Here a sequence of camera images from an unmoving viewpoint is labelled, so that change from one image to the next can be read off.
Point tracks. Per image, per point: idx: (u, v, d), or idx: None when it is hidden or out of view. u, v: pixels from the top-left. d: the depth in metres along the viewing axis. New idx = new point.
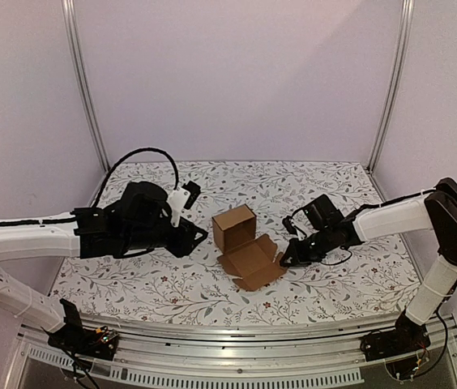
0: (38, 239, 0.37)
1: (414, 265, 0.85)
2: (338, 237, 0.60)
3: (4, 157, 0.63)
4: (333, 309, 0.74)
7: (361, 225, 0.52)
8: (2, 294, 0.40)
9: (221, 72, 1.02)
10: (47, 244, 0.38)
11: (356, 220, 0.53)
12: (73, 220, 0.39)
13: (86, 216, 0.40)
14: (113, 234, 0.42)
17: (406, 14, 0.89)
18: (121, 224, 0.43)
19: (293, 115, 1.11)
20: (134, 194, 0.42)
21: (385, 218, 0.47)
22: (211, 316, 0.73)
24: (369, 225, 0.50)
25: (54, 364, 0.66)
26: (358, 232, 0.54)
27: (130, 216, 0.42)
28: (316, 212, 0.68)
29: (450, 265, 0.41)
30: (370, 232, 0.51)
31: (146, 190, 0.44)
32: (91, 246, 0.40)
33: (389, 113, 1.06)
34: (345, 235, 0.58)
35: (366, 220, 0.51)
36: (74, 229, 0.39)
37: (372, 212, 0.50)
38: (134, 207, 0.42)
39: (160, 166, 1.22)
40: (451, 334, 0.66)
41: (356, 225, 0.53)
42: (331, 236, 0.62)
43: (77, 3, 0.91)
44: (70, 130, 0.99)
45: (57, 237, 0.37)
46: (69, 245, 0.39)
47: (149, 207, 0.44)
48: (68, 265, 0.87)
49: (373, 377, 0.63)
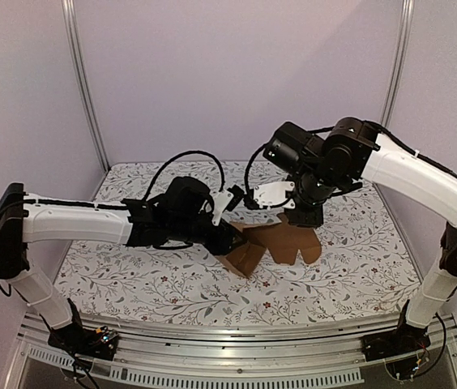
0: (91, 220, 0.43)
1: (414, 265, 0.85)
2: (338, 160, 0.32)
3: (4, 158, 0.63)
4: (334, 309, 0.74)
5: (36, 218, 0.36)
7: (382, 164, 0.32)
8: (32, 279, 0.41)
9: (222, 71, 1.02)
10: (94, 226, 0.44)
11: (378, 151, 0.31)
12: (125, 209, 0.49)
13: (137, 207, 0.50)
14: (160, 225, 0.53)
17: (405, 14, 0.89)
18: (167, 215, 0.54)
19: (293, 115, 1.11)
20: (182, 188, 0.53)
21: (424, 185, 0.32)
22: (211, 316, 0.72)
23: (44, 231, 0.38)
24: (392, 173, 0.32)
25: (54, 364, 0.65)
26: (367, 163, 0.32)
27: (175, 208, 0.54)
28: (284, 150, 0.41)
29: (449, 276, 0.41)
30: (381, 176, 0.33)
31: (191, 184, 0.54)
32: (139, 236, 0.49)
33: (390, 113, 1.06)
34: (350, 151, 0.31)
35: (397, 165, 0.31)
36: (126, 216, 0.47)
37: (410, 162, 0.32)
38: (181, 199, 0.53)
39: (160, 166, 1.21)
40: (450, 334, 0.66)
41: (370, 157, 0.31)
42: (322, 167, 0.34)
43: (78, 4, 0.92)
44: (70, 129, 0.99)
45: (110, 221, 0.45)
46: (119, 231, 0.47)
47: (194, 200, 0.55)
48: (68, 265, 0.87)
49: (373, 378, 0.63)
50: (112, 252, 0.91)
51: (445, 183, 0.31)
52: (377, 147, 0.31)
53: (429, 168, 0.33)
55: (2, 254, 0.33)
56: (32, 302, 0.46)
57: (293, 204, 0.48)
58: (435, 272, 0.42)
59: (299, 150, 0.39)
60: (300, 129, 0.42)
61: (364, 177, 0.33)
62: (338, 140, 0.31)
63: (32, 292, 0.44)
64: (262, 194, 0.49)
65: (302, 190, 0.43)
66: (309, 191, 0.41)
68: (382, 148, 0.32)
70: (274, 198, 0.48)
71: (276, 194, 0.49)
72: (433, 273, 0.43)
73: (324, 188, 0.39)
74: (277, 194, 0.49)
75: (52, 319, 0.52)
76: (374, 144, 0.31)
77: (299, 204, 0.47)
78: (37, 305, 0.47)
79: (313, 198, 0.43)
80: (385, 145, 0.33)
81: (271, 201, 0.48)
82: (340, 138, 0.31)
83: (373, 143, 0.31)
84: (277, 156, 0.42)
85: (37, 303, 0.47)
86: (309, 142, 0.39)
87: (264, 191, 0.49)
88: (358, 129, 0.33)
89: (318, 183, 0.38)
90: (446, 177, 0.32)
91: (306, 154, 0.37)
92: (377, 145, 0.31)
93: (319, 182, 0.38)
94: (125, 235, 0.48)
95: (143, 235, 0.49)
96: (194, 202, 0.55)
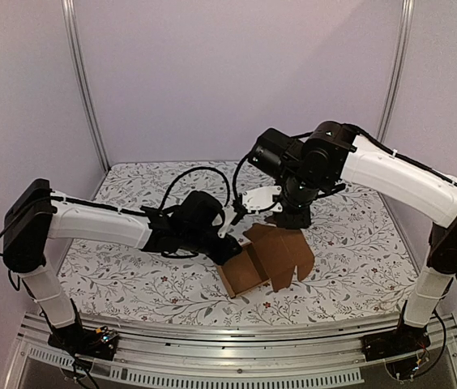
0: (114, 223, 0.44)
1: (414, 265, 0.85)
2: (318, 164, 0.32)
3: (5, 157, 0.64)
4: (334, 309, 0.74)
5: (64, 215, 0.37)
7: (359, 164, 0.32)
8: (45, 276, 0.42)
9: (222, 70, 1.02)
10: (116, 229, 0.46)
11: (355, 151, 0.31)
12: (144, 215, 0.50)
13: (154, 215, 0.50)
14: (174, 234, 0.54)
17: (405, 14, 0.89)
18: (181, 226, 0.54)
19: (293, 115, 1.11)
20: (199, 202, 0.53)
21: (404, 184, 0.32)
22: (211, 316, 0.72)
23: (68, 228, 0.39)
24: (369, 174, 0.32)
25: (54, 364, 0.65)
26: (345, 164, 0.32)
27: (190, 220, 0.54)
28: (267, 156, 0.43)
29: (438, 275, 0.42)
30: (360, 177, 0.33)
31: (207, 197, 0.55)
32: (155, 242, 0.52)
33: (389, 113, 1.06)
34: (327, 155, 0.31)
35: (373, 164, 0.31)
36: (146, 222, 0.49)
37: (386, 161, 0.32)
38: (197, 211, 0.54)
39: (160, 166, 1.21)
40: (450, 334, 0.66)
41: (347, 159, 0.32)
42: (302, 173, 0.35)
43: (77, 4, 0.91)
44: (70, 129, 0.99)
45: (131, 225, 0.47)
46: (135, 236, 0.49)
47: (208, 214, 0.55)
48: (68, 266, 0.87)
49: (373, 378, 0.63)
50: (112, 252, 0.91)
51: (424, 181, 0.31)
52: (353, 147, 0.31)
53: (408, 166, 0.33)
55: (23, 246, 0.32)
56: (40, 300, 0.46)
57: (280, 208, 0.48)
58: (425, 271, 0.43)
59: (280, 155, 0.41)
60: (283, 133, 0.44)
61: (343, 178, 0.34)
62: (316, 146, 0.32)
63: (41, 290, 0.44)
64: (251, 198, 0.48)
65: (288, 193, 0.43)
66: (294, 194, 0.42)
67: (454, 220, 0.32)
68: (357, 149, 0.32)
70: (260, 203, 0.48)
71: (264, 197, 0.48)
72: (424, 271, 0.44)
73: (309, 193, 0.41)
74: (265, 197, 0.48)
75: (57, 317, 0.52)
76: (350, 147, 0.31)
77: (286, 207, 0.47)
78: (44, 303, 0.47)
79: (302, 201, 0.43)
80: (361, 146, 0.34)
81: (258, 206, 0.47)
82: (318, 143, 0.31)
83: (349, 145, 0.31)
84: (259, 161, 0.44)
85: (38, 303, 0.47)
86: (291, 146, 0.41)
87: (252, 197, 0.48)
88: (336, 133, 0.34)
89: (300, 185, 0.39)
90: (424, 175, 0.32)
91: (288, 159, 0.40)
92: (353, 147, 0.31)
93: (301, 185, 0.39)
94: (143, 241, 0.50)
95: (158, 242, 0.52)
96: (209, 216, 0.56)
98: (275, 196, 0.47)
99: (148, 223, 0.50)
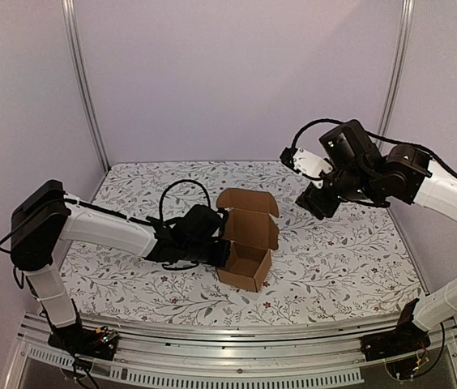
0: (123, 231, 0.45)
1: (414, 265, 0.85)
2: (393, 185, 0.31)
3: (4, 158, 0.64)
4: (333, 309, 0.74)
5: (78, 217, 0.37)
7: (430, 190, 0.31)
8: (51, 275, 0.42)
9: (222, 70, 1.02)
10: (125, 237, 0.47)
11: (429, 177, 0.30)
12: (150, 225, 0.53)
13: (157, 225, 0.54)
14: (176, 245, 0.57)
17: (405, 14, 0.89)
18: (184, 237, 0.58)
19: (293, 113, 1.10)
20: (202, 215, 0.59)
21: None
22: (211, 316, 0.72)
23: (79, 231, 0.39)
24: (437, 199, 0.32)
25: (54, 364, 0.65)
26: (419, 190, 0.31)
27: (192, 232, 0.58)
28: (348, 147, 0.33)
29: None
30: (427, 199, 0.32)
31: (208, 210, 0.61)
32: (158, 252, 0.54)
33: (389, 113, 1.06)
34: (404, 177, 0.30)
35: (444, 190, 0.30)
36: (151, 231, 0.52)
37: None
38: (198, 224, 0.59)
39: (160, 166, 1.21)
40: (450, 334, 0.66)
41: (423, 184, 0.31)
42: (373, 186, 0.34)
43: (77, 3, 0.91)
44: (70, 129, 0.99)
45: (138, 234, 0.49)
46: (141, 243, 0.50)
47: (208, 226, 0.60)
48: (68, 266, 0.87)
49: (373, 378, 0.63)
50: (111, 252, 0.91)
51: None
52: (429, 173, 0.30)
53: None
55: (32, 246, 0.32)
56: (43, 299, 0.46)
57: (320, 185, 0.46)
58: None
59: (360, 157, 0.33)
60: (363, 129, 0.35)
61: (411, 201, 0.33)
62: (394, 168, 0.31)
63: (44, 289, 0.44)
64: (303, 159, 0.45)
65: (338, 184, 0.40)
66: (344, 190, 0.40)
67: None
68: (433, 174, 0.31)
70: (308, 169, 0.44)
71: (314, 165, 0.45)
72: None
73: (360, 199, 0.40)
74: (314, 165, 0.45)
75: (58, 316, 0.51)
76: (426, 172, 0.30)
77: (322, 189, 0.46)
78: (47, 302, 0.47)
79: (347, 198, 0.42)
80: (435, 169, 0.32)
81: (305, 169, 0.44)
82: (397, 166, 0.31)
83: (424, 168, 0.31)
84: (336, 147, 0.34)
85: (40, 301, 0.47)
86: (369, 148, 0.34)
87: (305, 158, 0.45)
88: (412, 155, 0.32)
89: (358, 190, 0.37)
90: None
91: (367, 164, 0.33)
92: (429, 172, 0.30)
93: (360, 190, 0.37)
94: (147, 249, 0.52)
95: (160, 254, 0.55)
96: (209, 229, 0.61)
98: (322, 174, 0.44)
99: (154, 232, 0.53)
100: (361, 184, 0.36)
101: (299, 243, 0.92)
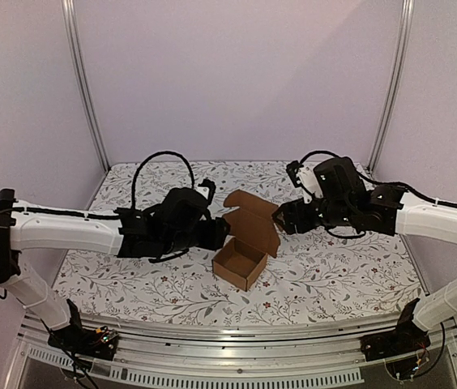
0: (82, 232, 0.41)
1: (414, 265, 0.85)
2: (373, 222, 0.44)
3: (4, 157, 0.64)
4: (334, 309, 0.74)
5: (20, 227, 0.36)
7: (404, 218, 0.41)
8: (23, 284, 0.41)
9: (223, 70, 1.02)
10: (87, 237, 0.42)
11: (402, 209, 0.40)
12: (117, 218, 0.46)
13: (127, 217, 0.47)
14: (152, 237, 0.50)
17: (406, 14, 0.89)
18: (161, 228, 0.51)
19: (293, 114, 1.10)
20: (178, 200, 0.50)
21: (446, 224, 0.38)
22: (211, 316, 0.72)
23: (32, 239, 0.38)
24: (415, 223, 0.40)
25: (54, 364, 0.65)
26: (397, 220, 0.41)
27: (169, 220, 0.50)
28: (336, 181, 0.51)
29: None
30: (407, 227, 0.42)
31: (187, 195, 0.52)
32: (130, 248, 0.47)
33: (389, 113, 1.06)
34: (381, 216, 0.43)
35: (414, 215, 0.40)
36: (117, 228, 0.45)
37: (430, 210, 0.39)
38: (177, 212, 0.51)
39: (160, 166, 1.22)
40: (450, 334, 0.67)
41: (398, 215, 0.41)
42: (357, 220, 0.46)
43: (77, 3, 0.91)
44: (70, 128, 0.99)
45: (99, 232, 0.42)
46: (108, 243, 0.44)
47: (190, 212, 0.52)
48: (68, 266, 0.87)
49: (373, 378, 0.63)
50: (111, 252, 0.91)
51: None
52: (401, 206, 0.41)
53: (450, 209, 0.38)
55: None
56: (28, 306, 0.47)
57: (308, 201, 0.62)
58: None
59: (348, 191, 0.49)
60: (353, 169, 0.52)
61: (398, 230, 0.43)
62: (375, 208, 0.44)
63: (25, 296, 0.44)
64: (305, 174, 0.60)
65: (324, 208, 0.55)
66: (328, 215, 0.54)
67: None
68: (403, 205, 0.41)
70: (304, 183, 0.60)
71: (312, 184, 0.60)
72: None
73: (341, 224, 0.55)
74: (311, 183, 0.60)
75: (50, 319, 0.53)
76: (399, 205, 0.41)
77: (308, 207, 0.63)
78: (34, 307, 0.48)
79: (328, 222, 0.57)
80: (409, 201, 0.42)
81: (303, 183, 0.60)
82: (375, 207, 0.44)
83: (396, 203, 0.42)
84: (327, 179, 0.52)
85: (31, 306, 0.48)
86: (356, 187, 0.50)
87: (306, 175, 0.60)
88: (387, 194, 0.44)
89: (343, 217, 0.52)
90: None
91: (352, 198, 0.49)
92: (401, 204, 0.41)
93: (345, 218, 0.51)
94: (117, 246, 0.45)
95: (134, 250, 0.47)
96: (190, 217, 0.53)
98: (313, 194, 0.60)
99: (121, 228, 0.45)
100: (346, 213, 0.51)
101: (299, 243, 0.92)
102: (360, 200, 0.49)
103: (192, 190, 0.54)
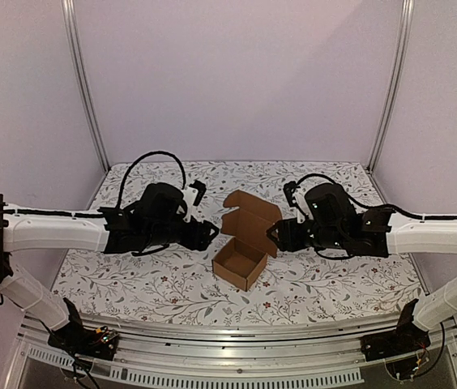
0: (70, 230, 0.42)
1: (414, 265, 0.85)
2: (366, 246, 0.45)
3: (4, 157, 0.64)
4: (334, 309, 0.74)
5: (13, 227, 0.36)
7: (395, 240, 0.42)
8: (18, 284, 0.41)
9: (222, 70, 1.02)
10: (75, 235, 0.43)
11: (390, 231, 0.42)
12: (101, 217, 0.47)
13: (112, 214, 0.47)
14: (135, 232, 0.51)
17: (406, 14, 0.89)
18: (142, 221, 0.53)
19: (292, 114, 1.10)
20: (156, 193, 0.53)
21: (436, 237, 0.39)
22: (211, 316, 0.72)
23: (24, 239, 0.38)
24: (405, 241, 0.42)
25: (54, 364, 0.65)
26: (387, 243, 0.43)
27: (147, 213, 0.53)
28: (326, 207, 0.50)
29: None
30: (399, 248, 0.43)
31: (165, 189, 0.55)
32: (116, 244, 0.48)
33: (389, 113, 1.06)
34: (371, 242, 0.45)
35: (403, 235, 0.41)
36: (104, 224, 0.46)
37: (417, 227, 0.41)
38: (155, 205, 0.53)
39: (160, 166, 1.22)
40: (450, 334, 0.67)
41: (387, 238, 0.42)
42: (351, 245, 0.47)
43: (77, 3, 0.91)
44: (69, 128, 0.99)
45: (87, 230, 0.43)
46: (96, 240, 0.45)
47: (168, 204, 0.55)
48: (68, 266, 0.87)
49: (373, 378, 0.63)
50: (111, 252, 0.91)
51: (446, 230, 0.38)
52: (388, 228, 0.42)
53: (435, 223, 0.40)
55: None
56: (25, 307, 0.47)
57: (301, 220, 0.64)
58: None
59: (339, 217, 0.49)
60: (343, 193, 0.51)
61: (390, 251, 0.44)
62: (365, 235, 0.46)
63: (21, 297, 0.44)
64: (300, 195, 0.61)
65: (316, 230, 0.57)
66: (320, 237, 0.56)
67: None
68: (391, 227, 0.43)
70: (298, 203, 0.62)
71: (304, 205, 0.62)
72: None
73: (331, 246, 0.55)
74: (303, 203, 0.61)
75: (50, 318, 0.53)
76: (386, 228, 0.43)
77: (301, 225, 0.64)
78: (32, 307, 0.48)
79: (320, 242, 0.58)
80: (396, 221, 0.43)
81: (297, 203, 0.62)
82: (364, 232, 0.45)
83: (385, 225, 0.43)
84: (320, 207, 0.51)
85: (28, 307, 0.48)
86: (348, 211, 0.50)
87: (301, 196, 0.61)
88: (374, 219, 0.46)
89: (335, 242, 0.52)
90: (446, 224, 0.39)
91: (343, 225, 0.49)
92: (389, 227, 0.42)
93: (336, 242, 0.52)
94: (103, 243, 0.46)
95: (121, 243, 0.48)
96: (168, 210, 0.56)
98: (306, 215, 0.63)
99: (106, 224, 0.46)
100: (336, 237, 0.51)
101: None
102: (352, 226, 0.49)
103: (169, 185, 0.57)
